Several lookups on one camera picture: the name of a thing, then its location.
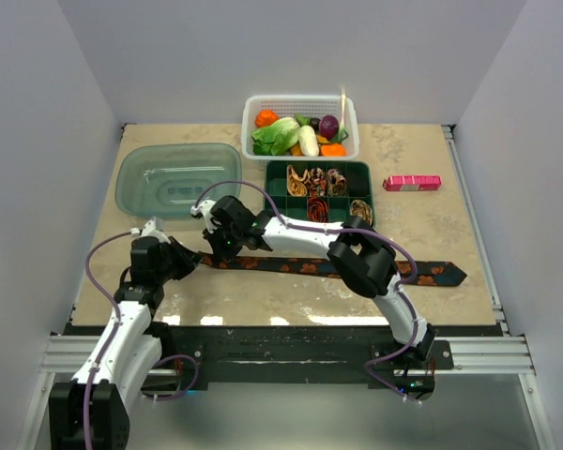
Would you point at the rolled orange striped tie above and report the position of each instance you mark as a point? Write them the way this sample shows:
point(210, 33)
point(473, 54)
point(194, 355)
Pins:
point(317, 210)

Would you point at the dark orange floral tie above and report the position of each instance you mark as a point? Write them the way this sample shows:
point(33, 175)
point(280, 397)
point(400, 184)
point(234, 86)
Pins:
point(430, 273)

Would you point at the rolled yellow tie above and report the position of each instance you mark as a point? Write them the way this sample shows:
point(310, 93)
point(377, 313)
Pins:
point(297, 181)

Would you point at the pink rectangular box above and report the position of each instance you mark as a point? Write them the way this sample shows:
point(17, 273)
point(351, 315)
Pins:
point(402, 183)

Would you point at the rolled brown beige tie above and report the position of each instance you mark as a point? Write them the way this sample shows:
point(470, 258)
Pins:
point(361, 209)

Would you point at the purple toy onion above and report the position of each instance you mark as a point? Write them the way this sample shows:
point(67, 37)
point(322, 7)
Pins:
point(328, 127)

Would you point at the white toy radish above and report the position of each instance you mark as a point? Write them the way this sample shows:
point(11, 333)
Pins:
point(308, 143)

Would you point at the white perforated basket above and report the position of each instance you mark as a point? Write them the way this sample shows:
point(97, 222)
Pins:
point(310, 105)

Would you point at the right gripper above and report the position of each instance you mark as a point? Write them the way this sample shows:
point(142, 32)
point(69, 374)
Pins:
point(220, 253)

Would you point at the orange toy carrot slice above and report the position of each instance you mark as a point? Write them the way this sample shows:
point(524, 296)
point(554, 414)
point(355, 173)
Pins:
point(332, 150)

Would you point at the orange toy pumpkin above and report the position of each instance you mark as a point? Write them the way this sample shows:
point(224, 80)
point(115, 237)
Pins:
point(265, 118)

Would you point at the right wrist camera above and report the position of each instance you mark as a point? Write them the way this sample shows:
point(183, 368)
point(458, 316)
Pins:
point(202, 210)

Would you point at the green toy lettuce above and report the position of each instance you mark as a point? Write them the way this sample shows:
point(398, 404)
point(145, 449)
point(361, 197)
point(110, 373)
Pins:
point(276, 139)

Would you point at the rolled patterned dark tie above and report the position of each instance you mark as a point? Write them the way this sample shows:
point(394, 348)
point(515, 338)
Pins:
point(317, 186)

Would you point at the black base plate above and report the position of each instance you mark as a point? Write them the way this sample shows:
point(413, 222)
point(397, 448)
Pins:
point(311, 354)

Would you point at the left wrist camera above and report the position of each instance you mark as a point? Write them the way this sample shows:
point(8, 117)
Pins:
point(152, 228)

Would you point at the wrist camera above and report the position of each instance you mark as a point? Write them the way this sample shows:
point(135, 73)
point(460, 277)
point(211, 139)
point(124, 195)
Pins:
point(152, 228)
point(202, 210)

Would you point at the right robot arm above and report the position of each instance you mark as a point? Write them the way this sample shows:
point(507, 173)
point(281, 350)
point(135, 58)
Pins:
point(364, 259)

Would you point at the green compartment tray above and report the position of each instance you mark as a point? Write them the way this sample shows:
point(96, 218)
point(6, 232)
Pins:
point(353, 196)

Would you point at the rolled purple gold tie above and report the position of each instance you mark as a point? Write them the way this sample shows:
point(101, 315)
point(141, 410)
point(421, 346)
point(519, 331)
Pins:
point(336, 183)

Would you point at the teal transparent plastic bin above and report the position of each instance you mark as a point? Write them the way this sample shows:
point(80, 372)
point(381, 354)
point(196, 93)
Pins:
point(166, 180)

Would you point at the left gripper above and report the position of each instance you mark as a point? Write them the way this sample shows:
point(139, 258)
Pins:
point(189, 260)

